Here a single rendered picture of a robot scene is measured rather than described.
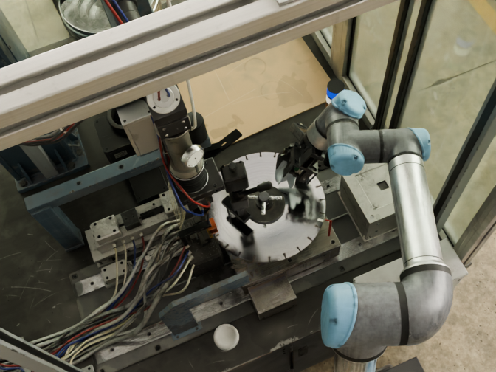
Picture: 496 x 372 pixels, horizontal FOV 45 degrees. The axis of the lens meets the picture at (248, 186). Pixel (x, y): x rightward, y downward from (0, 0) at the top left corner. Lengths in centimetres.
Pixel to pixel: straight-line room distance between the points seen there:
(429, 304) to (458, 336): 144
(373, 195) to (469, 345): 103
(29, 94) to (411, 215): 87
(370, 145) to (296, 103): 74
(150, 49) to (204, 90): 158
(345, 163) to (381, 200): 42
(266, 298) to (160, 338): 32
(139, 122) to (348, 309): 53
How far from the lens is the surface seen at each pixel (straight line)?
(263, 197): 157
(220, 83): 208
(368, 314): 109
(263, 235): 159
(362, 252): 178
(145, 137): 122
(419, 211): 123
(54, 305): 187
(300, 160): 148
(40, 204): 166
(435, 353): 252
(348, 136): 132
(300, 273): 175
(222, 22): 51
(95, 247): 182
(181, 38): 50
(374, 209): 168
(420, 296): 112
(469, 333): 257
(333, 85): 156
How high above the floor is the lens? 242
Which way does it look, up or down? 63 degrees down
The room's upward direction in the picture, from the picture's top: 9 degrees counter-clockwise
